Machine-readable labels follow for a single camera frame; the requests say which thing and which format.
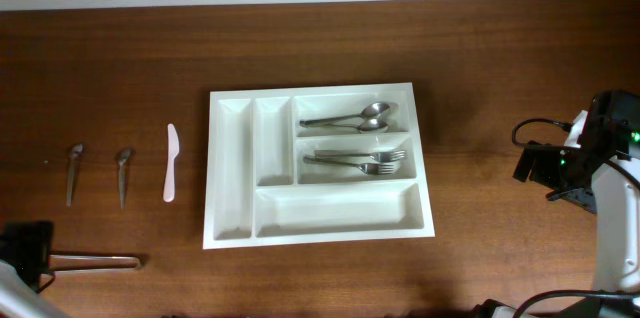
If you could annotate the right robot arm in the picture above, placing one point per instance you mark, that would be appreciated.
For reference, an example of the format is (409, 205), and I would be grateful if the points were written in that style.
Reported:
(596, 169)

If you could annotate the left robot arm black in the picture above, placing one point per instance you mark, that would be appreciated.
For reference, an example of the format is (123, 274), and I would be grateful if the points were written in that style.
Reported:
(17, 300)

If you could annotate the small metal teaspoon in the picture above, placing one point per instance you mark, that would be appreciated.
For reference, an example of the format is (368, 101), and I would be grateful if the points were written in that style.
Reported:
(122, 161)
(74, 155)

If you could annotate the pink plastic knife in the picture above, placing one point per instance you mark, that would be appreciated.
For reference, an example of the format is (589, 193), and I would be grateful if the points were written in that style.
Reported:
(169, 189)

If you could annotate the metal fork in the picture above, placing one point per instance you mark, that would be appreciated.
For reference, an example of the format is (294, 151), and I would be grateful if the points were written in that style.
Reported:
(366, 168)
(378, 156)

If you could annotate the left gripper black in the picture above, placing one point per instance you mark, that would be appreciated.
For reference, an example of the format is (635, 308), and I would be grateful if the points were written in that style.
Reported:
(27, 241)

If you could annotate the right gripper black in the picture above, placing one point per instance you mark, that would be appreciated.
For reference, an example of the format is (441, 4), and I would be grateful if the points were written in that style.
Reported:
(538, 168)

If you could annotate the white plastic cutlery tray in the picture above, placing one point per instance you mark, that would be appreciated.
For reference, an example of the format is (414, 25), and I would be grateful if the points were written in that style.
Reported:
(259, 192)

